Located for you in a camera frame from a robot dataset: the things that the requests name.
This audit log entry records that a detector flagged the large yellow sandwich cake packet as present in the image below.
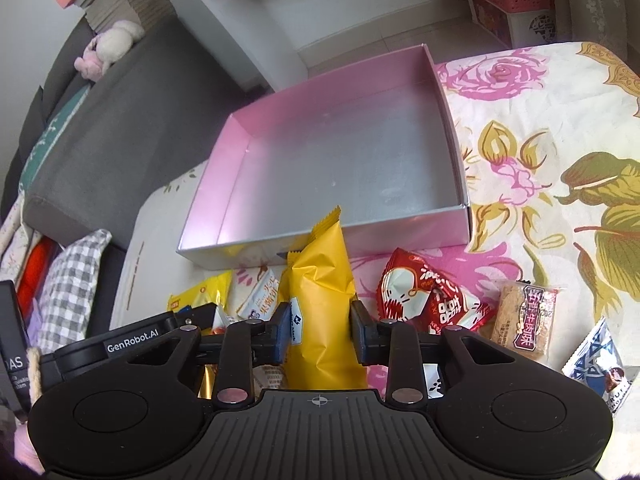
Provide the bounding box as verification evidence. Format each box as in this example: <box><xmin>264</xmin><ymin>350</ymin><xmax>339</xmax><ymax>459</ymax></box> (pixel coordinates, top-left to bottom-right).
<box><xmin>279</xmin><ymin>207</ymin><xmax>367</xmax><ymax>390</ymax></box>

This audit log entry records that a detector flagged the white nut snack packet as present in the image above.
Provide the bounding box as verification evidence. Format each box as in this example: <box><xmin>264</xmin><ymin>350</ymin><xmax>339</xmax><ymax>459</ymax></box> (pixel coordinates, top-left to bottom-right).
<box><xmin>236</xmin><ymin>269</ymin><xmax>279</xmax><ymax>322</ymax></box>

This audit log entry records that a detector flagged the red white snack packet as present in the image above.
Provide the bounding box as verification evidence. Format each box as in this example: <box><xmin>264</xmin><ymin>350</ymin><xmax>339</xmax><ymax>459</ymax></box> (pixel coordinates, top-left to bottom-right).
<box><xmin>376</xmin><ymin>248</ymin><xmax>496</xmax><ymax>335</ymax></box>

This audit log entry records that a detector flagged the yellow biscuit packet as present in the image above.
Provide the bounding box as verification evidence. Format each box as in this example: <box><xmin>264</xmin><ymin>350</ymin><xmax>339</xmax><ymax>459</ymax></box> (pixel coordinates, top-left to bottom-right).
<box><xmin>167</xmin><ymin>271</ymin><xmax>232</xmax><ymax>312</ymax></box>

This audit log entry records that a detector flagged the grey checked pillow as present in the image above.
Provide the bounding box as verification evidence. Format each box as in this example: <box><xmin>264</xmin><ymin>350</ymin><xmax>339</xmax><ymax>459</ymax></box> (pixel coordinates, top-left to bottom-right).
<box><xmin>35</xmin><ymin>229</ymin><xmax>112</xmax><ymax>354</ymax></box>

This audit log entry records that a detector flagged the brown wafer packet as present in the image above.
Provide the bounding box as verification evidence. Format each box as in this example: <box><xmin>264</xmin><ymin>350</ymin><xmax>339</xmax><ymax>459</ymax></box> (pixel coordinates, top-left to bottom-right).
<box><xmin>491</xmin><ymin>282</ymin><xmax>559</xmax><ymax>363</ymax></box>

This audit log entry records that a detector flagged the pink cardboard box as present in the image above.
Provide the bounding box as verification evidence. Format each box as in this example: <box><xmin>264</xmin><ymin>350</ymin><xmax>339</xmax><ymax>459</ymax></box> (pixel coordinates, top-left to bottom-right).
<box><xmin>177</xmin><ymin>44</ymin><xmax>472</xmax><ymax>270</ymax></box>

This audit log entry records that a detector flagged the blue white small packet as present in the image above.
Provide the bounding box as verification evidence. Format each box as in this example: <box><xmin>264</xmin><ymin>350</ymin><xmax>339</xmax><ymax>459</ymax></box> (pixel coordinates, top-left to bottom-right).
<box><xmin>561</xmin><ymin>316</ymin><xmax>632</xmax><ymax>415</ymax></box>

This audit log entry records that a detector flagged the grey sofa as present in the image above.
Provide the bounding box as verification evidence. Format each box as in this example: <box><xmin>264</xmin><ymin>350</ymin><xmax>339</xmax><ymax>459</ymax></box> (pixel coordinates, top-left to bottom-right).
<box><xmin>0</xmin><ymin>8</ymin><xmax>271</xmax><ymax>252</ymax></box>

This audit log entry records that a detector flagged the teal cushion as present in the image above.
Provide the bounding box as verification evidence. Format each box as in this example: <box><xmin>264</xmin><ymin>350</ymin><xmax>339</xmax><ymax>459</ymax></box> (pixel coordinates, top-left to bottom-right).
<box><xmin>18</xmin><ymin>84</ymin><xmax>91</xmax><ymax>193</ymax></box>

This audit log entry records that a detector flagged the white shelf unit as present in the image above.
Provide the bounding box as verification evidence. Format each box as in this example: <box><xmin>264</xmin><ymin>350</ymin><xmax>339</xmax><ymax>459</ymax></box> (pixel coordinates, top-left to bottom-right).
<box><xmin>200</xmin><ymin>0</ymin><xmax>465</xmax><ymax>90</ymax></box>

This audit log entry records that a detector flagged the pink plush toy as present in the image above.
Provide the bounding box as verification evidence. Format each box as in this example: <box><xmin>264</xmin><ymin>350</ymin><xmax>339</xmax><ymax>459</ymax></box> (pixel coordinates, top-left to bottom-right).
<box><xmin>74</xmin><ymin>20</ymin><xmax>145</xmax><ymax>82</ymax></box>

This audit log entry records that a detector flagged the lace curtain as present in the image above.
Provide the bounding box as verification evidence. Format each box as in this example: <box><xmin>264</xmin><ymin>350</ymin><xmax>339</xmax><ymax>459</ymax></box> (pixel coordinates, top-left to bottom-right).
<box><xmin>554</xmin><ymin>0</ymin><xmax>629</xmax><ymax>61</ymax></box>

